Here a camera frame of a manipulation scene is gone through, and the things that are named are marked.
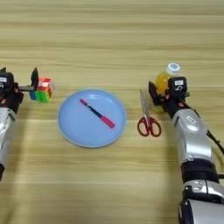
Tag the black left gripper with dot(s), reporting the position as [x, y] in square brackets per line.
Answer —
[11, 98]

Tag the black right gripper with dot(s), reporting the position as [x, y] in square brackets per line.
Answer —
[173, 103]

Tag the orange juice bottle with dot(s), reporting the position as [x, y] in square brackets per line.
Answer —
[163, 80]

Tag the red and black pen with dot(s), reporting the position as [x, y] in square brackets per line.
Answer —
[97, 113]

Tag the round blue plate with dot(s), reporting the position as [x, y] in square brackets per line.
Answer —
[84, 128]

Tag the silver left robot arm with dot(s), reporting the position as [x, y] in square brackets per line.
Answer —
[5, 137]

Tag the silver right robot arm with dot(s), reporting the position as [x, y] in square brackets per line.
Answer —
[194, 140]

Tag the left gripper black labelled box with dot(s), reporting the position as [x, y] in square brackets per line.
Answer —
[5, 80]

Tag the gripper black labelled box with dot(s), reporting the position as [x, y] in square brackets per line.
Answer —
[178, 85]
[5, 80]

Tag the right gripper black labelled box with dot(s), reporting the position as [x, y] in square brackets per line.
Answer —
[178, 85]

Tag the colourful puzzle cube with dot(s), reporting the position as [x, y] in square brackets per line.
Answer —
[45, 89]

